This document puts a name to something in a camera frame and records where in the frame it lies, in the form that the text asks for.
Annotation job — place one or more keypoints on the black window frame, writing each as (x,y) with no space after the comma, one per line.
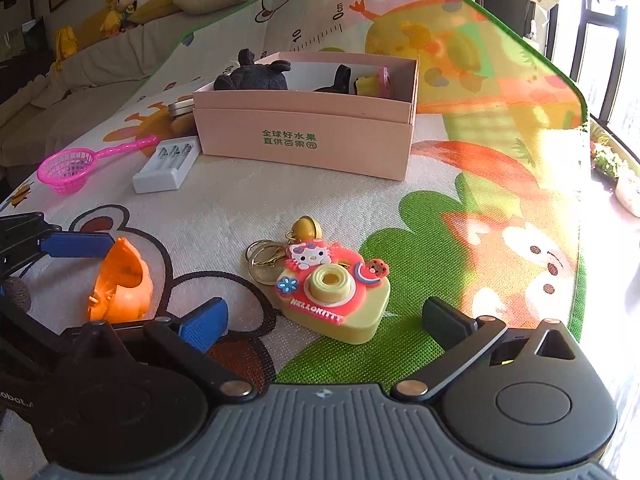
(605,15)

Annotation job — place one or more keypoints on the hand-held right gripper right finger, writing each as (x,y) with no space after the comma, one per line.
(445,327)

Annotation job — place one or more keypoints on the printed cartoon play mat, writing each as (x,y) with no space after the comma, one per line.
(475,160)

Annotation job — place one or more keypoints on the grey covered sofa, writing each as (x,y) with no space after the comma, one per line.
(100,60)

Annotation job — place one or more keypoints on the pink cardboard box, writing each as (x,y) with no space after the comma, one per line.
(300,145)

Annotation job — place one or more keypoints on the white planter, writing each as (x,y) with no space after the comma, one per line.
(629,195)

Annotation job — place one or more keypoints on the orange plastic toy shell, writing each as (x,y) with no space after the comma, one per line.
(125,280)

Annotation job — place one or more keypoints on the yellow cushion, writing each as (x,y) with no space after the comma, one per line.
(92,25)
(152,7)

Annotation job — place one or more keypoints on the silver metal tin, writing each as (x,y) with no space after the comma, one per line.
(180,106)

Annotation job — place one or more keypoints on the white battery case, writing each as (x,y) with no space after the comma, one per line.
(160,177)

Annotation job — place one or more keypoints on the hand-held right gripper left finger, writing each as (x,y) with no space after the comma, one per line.
(202,324)

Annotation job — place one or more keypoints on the black luggage tag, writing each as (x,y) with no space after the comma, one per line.
(340,80)

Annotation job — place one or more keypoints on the small yellow plush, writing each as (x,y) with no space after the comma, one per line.
(65,44)

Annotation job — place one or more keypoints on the pink toy strainer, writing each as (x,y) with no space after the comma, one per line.
(67,170)

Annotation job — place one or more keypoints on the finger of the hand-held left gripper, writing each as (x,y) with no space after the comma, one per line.
(75,245)
(30,330)

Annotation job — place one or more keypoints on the yellow chick costume doll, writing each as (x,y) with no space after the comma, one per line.
(119,10)

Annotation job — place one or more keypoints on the black plush cat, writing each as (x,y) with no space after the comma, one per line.
(250,77)

